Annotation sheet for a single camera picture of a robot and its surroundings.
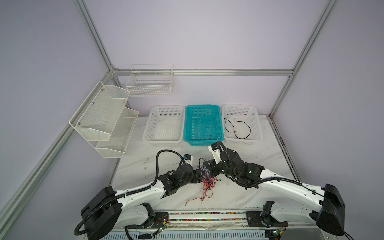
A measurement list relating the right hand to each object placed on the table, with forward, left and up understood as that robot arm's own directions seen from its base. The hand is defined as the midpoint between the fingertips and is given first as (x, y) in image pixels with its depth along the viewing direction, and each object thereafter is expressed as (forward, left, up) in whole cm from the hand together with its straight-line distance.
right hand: (203, 163), depth 74 cm
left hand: (-1, +2, -11) cm, 11 cm away
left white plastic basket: (+42, +29, -18) cm, 54 cm away
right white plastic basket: (+44, -31, -18) cm, 57 cm away
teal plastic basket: (+42, -1, -18) cm, 46 cm away
